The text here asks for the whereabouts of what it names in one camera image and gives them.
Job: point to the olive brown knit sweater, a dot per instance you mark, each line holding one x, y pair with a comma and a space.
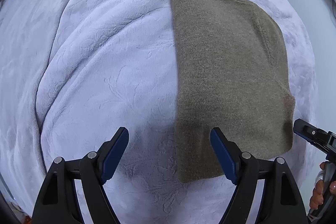
232, 74

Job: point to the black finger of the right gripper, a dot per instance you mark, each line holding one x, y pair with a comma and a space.
315, 136

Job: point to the lavender fleece blanket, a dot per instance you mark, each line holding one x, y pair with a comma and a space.
74, 71

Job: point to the person's right hand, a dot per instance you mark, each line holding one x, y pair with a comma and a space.
317, 196

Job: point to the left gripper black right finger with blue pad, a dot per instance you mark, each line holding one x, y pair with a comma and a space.
265, 190

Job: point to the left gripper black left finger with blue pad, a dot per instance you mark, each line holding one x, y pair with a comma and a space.
57, 200

